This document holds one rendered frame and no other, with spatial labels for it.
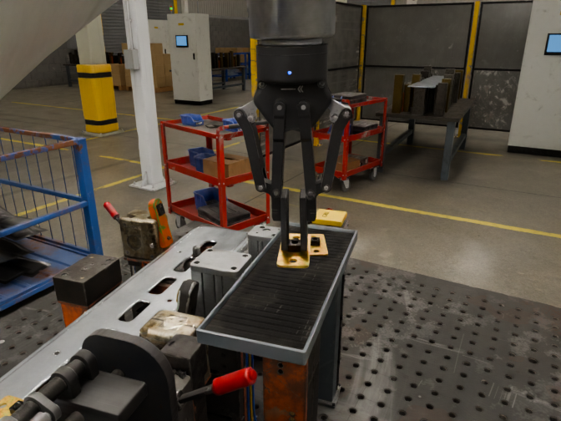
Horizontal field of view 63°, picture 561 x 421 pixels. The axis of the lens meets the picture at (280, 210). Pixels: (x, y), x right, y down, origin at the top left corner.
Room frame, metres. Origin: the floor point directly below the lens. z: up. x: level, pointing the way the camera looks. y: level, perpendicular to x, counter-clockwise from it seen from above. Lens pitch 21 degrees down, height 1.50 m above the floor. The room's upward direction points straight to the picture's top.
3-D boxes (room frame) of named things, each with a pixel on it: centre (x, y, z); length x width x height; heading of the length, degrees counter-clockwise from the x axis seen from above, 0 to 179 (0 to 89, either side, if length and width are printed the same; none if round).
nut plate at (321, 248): (0.72, -0.06, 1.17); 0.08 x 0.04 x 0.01; 0
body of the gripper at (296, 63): (0.51, -0.01, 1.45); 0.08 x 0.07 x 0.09; 85
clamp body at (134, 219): (1.12, 0.36, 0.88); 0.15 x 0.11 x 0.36; 72
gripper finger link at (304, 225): (0.51, -0.03, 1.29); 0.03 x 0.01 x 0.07; 175
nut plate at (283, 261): (0.52, -0.02, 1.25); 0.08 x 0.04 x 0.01; 175
